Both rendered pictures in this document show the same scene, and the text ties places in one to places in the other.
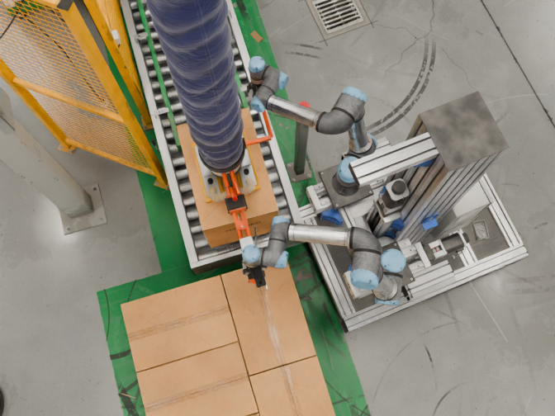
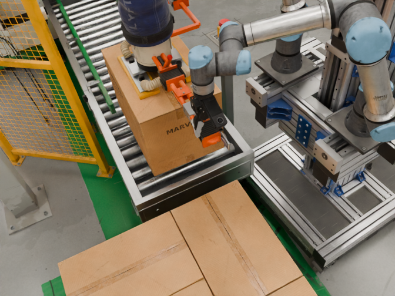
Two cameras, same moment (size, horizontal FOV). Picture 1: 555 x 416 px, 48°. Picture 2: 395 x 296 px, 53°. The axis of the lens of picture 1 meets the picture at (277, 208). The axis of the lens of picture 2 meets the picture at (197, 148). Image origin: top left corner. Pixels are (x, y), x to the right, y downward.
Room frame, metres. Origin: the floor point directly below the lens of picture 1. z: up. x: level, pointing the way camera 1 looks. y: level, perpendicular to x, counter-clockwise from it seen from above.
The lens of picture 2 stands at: (-0.42, 0.24, 2.31)
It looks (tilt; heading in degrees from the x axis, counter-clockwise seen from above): 51 degrees down; 355
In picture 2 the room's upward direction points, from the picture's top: 8 degrees counter-clockwise
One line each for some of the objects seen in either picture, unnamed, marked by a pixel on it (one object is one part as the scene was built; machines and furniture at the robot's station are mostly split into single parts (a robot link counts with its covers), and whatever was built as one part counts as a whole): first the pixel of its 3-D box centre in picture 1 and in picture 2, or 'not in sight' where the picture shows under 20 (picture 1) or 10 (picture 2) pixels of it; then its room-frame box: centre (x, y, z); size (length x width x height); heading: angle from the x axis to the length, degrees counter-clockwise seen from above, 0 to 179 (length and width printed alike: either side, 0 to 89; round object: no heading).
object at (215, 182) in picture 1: (207, 169); (137, 71); (1.11, 0.36, 1.11); 0.34 x 0.10 x 0.05; 14
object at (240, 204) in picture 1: (235, 203); (172, 77); (0.89, 0.20, 1.21); 0.10 x 0.08 x 0.06; 104
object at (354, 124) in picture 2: not in sight; (365, 115); (0.58, -0.54, 1.09); 0.15 x 0.15 x 0.10
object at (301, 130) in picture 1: (301, 144); (227, 93); (1.48, -0.16, 0.50); 0.07 x 0.07 x 1.00; 15
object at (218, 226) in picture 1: (229, 179); (163, 98); (1.12, 0.26, 0.89); 0.60 x 0.40 x 0.40; 14
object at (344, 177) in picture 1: (350, 170); (289, 33); (1.05, -0.37, 1.20); 0.13 x 0.12 x 0.14; 149
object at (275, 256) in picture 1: (275, 254); (233, 60); (0.56, 0.01, 1.51); 0.11 x 0.11 x 0.08; 80
